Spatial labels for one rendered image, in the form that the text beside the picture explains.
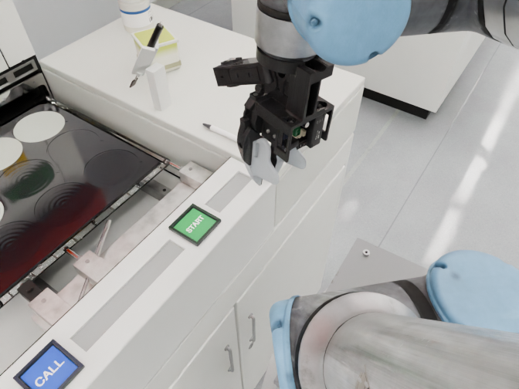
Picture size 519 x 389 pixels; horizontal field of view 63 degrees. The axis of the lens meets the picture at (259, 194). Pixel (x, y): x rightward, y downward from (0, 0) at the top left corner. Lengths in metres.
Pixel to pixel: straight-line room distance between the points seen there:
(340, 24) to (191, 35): 0.80
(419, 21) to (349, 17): 0.07
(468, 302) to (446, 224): 1.59
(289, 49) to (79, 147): 0.57
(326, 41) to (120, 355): 0.43
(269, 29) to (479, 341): 0.34
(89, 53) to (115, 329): 0.67
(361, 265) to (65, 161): 0.58
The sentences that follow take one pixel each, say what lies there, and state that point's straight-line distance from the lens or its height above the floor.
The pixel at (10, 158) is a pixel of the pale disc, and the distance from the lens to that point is 0.95.
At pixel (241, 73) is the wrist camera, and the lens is 0.52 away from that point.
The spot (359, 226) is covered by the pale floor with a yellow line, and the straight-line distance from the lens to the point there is 1.89.
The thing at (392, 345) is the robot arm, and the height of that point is 1.24.
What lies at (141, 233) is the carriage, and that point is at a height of 0.88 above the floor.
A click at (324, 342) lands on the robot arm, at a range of 0.35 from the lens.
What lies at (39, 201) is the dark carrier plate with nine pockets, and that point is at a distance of 0.84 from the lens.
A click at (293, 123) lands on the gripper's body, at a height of 1.17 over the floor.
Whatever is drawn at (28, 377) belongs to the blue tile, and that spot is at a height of 0.96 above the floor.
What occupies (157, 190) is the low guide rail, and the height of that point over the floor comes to 0.85.
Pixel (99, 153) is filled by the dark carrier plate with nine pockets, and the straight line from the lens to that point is 0.89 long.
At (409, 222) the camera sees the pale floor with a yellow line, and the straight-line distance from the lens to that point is 1.96.
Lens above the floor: 1.47
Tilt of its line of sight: 49 degrees down
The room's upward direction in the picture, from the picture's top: straight up
